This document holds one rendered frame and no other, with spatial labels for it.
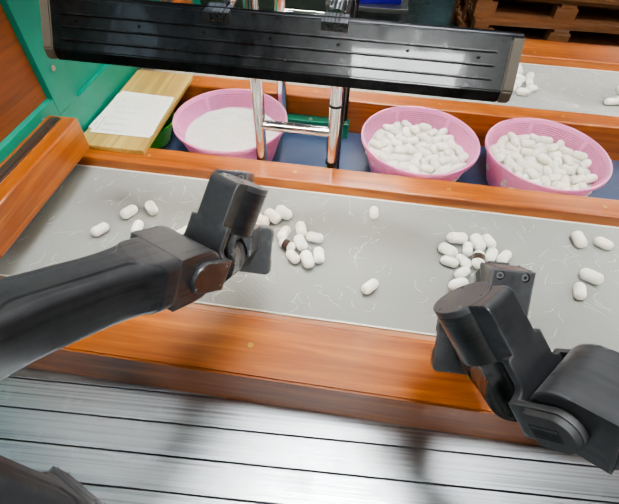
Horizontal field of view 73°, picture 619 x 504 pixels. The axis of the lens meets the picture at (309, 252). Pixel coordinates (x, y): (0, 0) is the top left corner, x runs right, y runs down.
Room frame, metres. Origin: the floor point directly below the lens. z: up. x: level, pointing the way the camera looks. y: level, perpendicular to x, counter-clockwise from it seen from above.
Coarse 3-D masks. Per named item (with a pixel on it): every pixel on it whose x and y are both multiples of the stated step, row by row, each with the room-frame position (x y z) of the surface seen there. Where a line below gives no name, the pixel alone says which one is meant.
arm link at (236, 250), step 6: (228, 240) 0.31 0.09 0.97; (234, 240) 0.31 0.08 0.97; (228, 246) 0.31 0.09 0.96; (234, 246) 0.32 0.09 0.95; (240, 246) 0.33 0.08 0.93; (228, 252) 0.30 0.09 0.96; (234, 252) 0.31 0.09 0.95; (240, 252) 0.32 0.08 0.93; (228, 258) 0.30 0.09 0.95; (234, 258) 0.30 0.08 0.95; (240, 258) 0.32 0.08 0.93; (234, 264) 0.30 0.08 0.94; (240, 264) 0.31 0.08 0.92; (234, 270) 0.29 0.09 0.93; (228, 276) 0.29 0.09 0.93
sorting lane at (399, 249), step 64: (64, 192) 0.62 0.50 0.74; (128, 192) 0.63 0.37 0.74; (192, 192) 0.64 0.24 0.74; (320, 192) 0.65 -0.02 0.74; (64, 256) 0.46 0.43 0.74; (384, 256) 0.49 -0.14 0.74; (512, 256) 0.50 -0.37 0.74; (576, 256) 0.51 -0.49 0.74; (320, 320) 0.35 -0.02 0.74; (384, 320) 0.35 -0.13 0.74; (576, 320) 0.37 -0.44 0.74
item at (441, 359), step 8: (440, 328) 0.25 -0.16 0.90; (440, 336) 0.24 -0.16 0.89; (440, 344) 0.24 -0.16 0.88; (448, 344) 0.24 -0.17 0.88; (432, 352) 0.24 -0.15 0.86; (440, 352) 0.23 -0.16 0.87; (448, 352) 0.23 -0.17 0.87; (432, 360) 0.23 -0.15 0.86; (440, 360) 0.23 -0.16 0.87; (448, 360) 0.23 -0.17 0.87; (456, 360) 0.23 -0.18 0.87; (440, 368) 0.22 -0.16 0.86; (448, 368) 0.22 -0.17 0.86; (456, 368) 0.22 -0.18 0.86; (464, 368) 0.20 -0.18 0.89
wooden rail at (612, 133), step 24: (168, 72) 1.08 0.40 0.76; (192, 96) 1.02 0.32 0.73; (288, 96) 0.99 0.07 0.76; (312, 96) 0.98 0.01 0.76; (360, 96) 0.99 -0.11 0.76; (384, 96) 1.00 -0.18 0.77; (408, 96) 1.00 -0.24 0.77; (360, 120) 0.97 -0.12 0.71; (432, 120) 0.95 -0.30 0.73; (480, 120) 0.93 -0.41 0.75; (552, 120) 0.92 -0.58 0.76; (576, 120) 0.92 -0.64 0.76; (600, 120) 0.93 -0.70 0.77; (480, 144) 0.93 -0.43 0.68; (600, 144) 0.90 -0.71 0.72
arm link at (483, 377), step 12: (480, 372) 0.18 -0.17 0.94; (492, 372) 0.17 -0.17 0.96; (504, 372) 0.17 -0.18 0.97; (480, 384) 0.17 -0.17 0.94; (492, 384) 0.16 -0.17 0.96; (504, 384) 0.16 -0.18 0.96; (492, 396) 0.15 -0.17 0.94; (504, 396) 0.15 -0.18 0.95; (492, 408) 0.15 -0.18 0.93; (504, 408) 0.14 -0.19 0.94; (516, 420) 0.14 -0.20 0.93
